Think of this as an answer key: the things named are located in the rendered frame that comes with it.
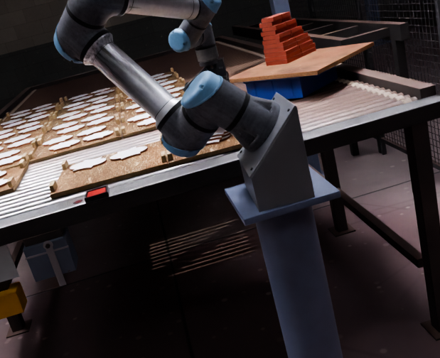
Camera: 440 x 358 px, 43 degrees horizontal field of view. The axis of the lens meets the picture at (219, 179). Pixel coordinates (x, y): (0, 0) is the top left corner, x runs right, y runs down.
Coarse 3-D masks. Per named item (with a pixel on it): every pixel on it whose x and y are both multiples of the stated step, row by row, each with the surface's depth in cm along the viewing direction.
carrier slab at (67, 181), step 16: (160, 144) 216; (128, 160) 205; (144, 160) 200; (160, 160) 195; (64, 176) 205; (80, 176) 200; (96, 176) 195; (112, 176) 190; (128, 176) 189; (64, 192) 188
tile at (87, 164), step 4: (88, 160) 216; (92, 160) 215; (96, 160) 213; (100, 160) 212; (104, 160) 210; (76, 164) 215; (80, 164) 213; (84, 164) 212; (88, 164) 210; (92, 164) 208; (96, 164) 207; (100, 164) 208; (72, 168) 210; (76, 168) 208; (80, 168) 207; (84, 168) 207; (88, 168) 206
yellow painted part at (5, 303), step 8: (0, 288) 182; (8, 288) 182; (16, 288) 182; (0, 296) 179; (8, 296) 179; (16, 296) 180; (24, 296) 187; (0, 304) 180; (8, 304) 180; (16, 304) 180; (24, 304) 184; (0, 312) 180; (8, 312) 181; (16, 312) 181
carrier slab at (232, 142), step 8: (232, 136) 201; (216, 144) 196; (224, 144) 194; (232, 144) 191; (240, 144) 190; (200, 152) 192; (208, 152) 190; (216, 152) 190; (224, 152) 190; (176, 160) 190; (184, 160) 190; (192, 160) 190
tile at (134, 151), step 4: (132, 148) 216; (136, 148) 215; (140, 148) 213; (144, 148) 212; (120, 152) 216; (124, 152) 214; (128, 152) 213; (132, 152) 211; (136, 152) 209; (140, 152) 210; (112, 156) 212; (116, 156) 211; (120, 156) 209; (124, 156) 208; (128, 156) 207; (132, 156) 208; (112, 160) 209; (116, 160) 208
